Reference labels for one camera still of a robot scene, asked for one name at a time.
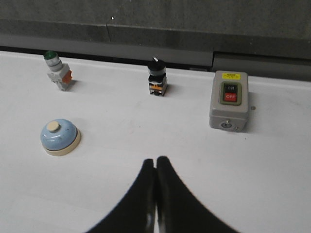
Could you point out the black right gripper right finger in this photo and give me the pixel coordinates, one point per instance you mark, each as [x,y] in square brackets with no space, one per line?
[179,211]

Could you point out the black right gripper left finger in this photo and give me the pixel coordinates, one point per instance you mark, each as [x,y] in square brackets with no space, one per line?
[135,213]

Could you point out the blue call bell cream base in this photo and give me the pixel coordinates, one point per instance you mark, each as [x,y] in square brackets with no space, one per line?
[59,137]

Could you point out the grey granite counter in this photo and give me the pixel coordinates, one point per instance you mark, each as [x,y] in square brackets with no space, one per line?
[269,38]

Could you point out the grey on off switch box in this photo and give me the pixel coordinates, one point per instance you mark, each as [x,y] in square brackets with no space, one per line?
[229,101]

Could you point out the black rotary selector switch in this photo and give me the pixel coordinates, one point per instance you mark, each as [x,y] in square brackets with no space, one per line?
[157,80]

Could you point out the green pushbutton switch white body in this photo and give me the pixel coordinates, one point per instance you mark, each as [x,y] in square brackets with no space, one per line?
[59,73]

